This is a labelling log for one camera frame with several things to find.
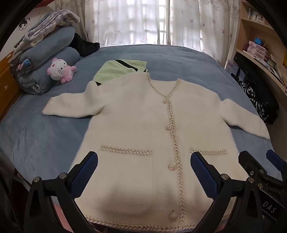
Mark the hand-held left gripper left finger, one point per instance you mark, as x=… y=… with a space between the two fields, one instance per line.
x=86 y=172

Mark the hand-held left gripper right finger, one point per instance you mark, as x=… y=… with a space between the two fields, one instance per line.
x=203 y=174

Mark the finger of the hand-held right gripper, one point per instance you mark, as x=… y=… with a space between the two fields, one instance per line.
x=273 y=158
x=247 y=161

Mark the white fluffy braided-trim cardigan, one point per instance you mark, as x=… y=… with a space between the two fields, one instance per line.
x=134 y=134

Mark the black clothes pile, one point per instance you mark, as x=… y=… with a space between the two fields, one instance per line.
x=247 y=67

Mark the blue fleece bed cover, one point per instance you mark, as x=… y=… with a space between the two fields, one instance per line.
x=44 y=139

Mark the black and white patterned garment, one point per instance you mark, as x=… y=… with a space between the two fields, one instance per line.
x=252 y=95

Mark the white paper bag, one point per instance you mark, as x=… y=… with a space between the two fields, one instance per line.
x=230 y=65

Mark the light green garment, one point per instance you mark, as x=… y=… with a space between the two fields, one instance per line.
x=107 y=71

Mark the blue rolled blanket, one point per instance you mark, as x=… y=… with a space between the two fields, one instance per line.
x=42 y=78
x=56 y=38

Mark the pink and white plush toy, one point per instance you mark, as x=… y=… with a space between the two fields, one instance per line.
x=58 y=69

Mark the stack of pink boxes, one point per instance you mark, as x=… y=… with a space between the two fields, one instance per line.
x=257 y=52

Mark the orange wooden headboard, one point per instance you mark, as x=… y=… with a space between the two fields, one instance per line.
x=6 y=89

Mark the small blue box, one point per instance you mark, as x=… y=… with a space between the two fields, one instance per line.
x=259 y=42

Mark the black knitted garment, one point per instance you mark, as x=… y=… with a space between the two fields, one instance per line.
x=85 y=46

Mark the light wooden bookshelf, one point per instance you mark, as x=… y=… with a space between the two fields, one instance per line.
x=253 y=31

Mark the white sheer leaf-print curtain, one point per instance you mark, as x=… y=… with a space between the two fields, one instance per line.
x=116 y=22
x=201 y=22

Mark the grey patterned folded blanket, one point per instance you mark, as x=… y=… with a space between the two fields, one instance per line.
x=49 y=20

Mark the black cartoon face wall sticker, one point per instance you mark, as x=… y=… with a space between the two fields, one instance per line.
x=23 y=23

